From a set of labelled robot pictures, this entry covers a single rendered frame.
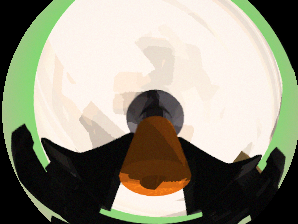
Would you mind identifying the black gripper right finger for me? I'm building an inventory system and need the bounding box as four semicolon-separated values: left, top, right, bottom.
177;136;262;216

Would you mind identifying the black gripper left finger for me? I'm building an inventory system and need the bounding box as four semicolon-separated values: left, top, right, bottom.
41;133;134;212

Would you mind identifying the orange knob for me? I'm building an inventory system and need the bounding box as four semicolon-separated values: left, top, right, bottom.
120;116;192;196

